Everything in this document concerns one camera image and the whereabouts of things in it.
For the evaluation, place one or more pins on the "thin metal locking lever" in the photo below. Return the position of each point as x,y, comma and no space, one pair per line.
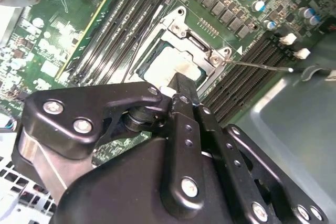
262,66
159,12

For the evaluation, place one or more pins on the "metal socket cover frame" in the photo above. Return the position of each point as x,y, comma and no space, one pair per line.
206,62

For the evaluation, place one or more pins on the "CPU with silver top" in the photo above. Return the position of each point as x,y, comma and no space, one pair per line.
162,64

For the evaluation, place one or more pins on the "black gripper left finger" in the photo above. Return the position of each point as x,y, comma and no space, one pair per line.
78,108

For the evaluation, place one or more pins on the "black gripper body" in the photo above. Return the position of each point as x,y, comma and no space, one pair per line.
118,195

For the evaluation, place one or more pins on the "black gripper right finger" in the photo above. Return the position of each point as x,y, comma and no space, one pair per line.
215,140

